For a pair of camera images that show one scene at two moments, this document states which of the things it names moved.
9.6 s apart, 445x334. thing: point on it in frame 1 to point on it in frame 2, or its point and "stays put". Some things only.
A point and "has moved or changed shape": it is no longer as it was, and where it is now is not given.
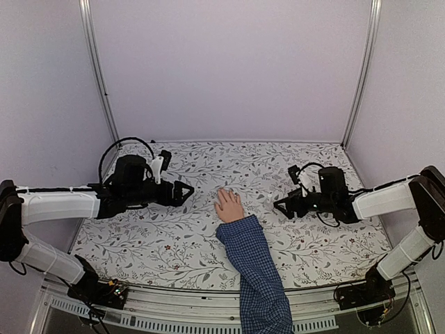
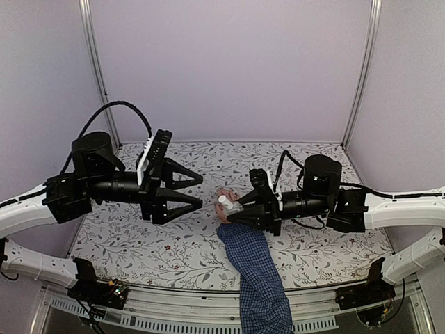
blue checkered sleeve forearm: (265, 305) stays put
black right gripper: (290, 202) to (270, 215)
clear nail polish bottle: (269, 203) has moved or changed shape
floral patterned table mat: (180, 245) stays put
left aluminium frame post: (85, 8) stays put
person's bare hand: (231, 209) stays put
